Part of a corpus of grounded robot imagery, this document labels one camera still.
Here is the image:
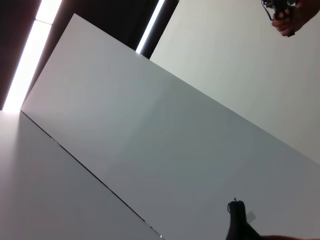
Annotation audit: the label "wide ceiling light strip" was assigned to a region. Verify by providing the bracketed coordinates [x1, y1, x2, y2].
[0, 0, 63, 111]

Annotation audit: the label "person's hand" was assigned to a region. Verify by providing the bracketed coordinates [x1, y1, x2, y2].
[271, 8, 297, 37]

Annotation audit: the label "black food bag brown handles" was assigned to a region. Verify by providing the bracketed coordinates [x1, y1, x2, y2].
[225, 196, 320, 240]

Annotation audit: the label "person's forearm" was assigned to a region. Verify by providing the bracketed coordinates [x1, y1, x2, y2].
[291, 0, 320, 33]

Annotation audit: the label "narrow ceiling light strip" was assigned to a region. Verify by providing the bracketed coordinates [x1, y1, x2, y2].
[135, 0, 166, 54]

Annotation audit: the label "black handheld controller blue cord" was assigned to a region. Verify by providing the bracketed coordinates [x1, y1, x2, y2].
[261, 0, 301, 38]

